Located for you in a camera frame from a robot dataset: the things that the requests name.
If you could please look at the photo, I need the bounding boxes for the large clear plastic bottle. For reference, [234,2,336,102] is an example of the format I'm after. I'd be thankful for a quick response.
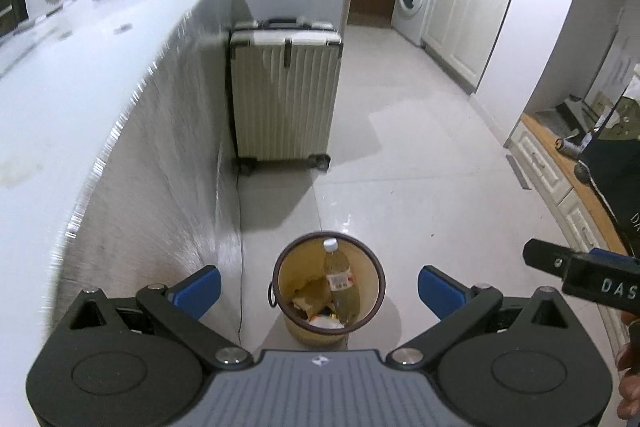
[322,237,360,326]

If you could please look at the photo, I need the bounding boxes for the brown cardboard box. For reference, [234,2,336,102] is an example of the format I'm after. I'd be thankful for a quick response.
[292,277,332,319]

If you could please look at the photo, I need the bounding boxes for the yellow trash bin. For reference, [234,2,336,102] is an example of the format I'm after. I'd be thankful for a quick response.
[268,231,386,348]

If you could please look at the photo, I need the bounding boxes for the person right hand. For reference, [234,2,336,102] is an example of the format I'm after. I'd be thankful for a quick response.
[616,341,640,421]

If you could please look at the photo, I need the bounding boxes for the white ribbed suitcase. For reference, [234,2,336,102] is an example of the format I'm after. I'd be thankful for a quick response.
[229,17,344,172]

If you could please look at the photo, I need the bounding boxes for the white kitchen cabinets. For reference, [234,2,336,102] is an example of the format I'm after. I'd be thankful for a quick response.
[422,0,510,88]

